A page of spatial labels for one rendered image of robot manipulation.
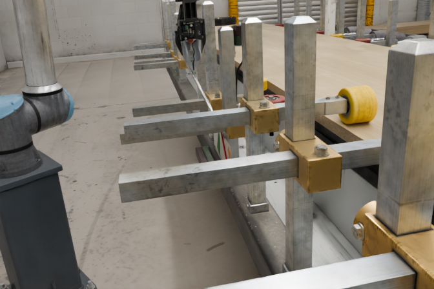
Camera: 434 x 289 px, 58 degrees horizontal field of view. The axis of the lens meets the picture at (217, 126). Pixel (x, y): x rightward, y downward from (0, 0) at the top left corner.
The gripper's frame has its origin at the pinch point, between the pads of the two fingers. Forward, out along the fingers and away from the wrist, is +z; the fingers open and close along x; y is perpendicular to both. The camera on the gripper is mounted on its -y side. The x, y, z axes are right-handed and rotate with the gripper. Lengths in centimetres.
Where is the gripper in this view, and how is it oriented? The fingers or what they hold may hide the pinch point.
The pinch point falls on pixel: (192, 65)
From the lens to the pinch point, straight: 120.1
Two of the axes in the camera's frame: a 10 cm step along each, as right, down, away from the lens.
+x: 9.8, -1.3, 1.6
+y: 2.0, 3.0, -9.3
